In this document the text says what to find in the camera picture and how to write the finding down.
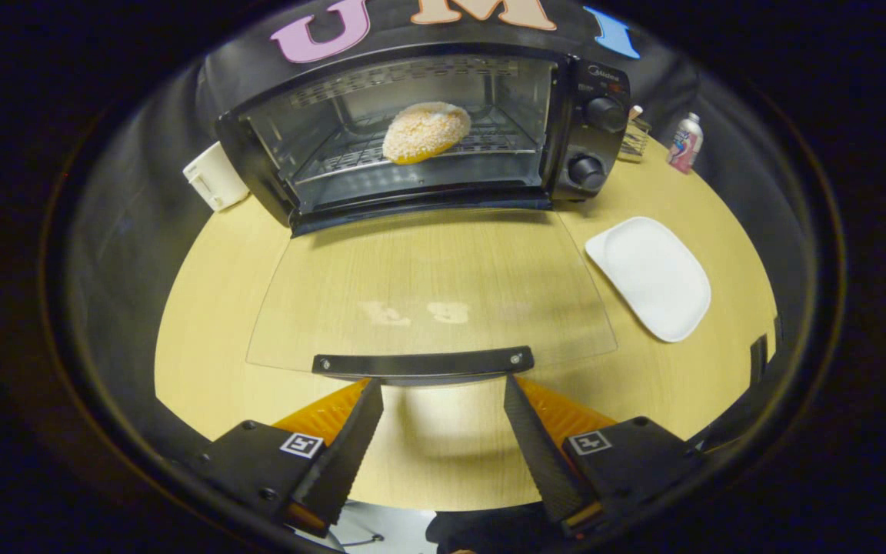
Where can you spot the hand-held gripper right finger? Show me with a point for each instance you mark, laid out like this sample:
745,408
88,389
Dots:
539,454

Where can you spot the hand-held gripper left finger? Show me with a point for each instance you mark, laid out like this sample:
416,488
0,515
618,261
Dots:
347,454

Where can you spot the black toaster oven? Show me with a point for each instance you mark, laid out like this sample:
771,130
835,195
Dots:
597,146

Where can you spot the sesame bread bun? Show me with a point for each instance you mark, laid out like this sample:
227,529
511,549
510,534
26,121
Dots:
424,131

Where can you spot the white pop-up toaster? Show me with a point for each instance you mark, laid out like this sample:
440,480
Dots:
216,177

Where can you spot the person's dark clothing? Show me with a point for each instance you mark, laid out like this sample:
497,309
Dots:
489,531

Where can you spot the white plate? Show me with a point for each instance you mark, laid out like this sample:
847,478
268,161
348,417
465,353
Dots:
654,277

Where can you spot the white bottle with pink label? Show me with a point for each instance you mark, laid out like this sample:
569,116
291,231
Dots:
685,146

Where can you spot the black backdrop cloth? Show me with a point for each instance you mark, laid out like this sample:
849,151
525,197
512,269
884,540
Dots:
151,138

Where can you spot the black upright frame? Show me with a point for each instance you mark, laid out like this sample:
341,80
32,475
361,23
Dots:
758,350

